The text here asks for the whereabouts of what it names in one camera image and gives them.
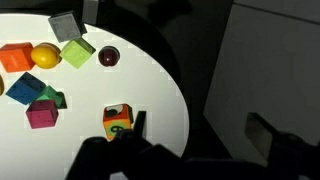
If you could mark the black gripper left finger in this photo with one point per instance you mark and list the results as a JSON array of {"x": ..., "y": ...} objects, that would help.
[{"x": 133, "y": 156}]

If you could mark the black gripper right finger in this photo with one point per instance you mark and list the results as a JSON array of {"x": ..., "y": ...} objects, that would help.
[{"x": 290, "y": 156}]

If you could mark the dark red plum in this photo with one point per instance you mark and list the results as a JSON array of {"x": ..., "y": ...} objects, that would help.
[{"x": 108, "y": 55}]

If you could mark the orange plushy cube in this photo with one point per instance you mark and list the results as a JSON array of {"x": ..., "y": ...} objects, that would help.
[{"x": 116, "y": 120}]

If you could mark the magenta foam cube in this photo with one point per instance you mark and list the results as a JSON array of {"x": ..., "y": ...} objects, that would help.
[{"x": 41, "y": 114}]

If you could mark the dark green foam cube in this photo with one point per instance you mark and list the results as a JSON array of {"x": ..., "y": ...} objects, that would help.
[{"x": 52, "y": 95}]

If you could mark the lime green foam cube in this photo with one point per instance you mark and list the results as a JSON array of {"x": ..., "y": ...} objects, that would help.
[{"x": 77, "y": 52}]

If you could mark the blue foam cube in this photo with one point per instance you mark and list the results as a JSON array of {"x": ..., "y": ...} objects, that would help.
[{"x": 25, "y": 88}]

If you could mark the grey foam cube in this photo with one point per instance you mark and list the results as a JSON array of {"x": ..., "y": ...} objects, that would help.
[{"x": 65, "y": 26}]

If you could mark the yellow ball fruit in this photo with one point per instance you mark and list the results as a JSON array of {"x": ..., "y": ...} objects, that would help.
[{"x": 45, "y": 56}]

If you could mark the white table base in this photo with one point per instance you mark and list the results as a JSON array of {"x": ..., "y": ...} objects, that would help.
[{"x": 90, "y": 11}]

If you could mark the orange foam block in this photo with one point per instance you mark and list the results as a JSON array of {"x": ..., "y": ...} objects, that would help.
[{"x": 15, "y": 56}]

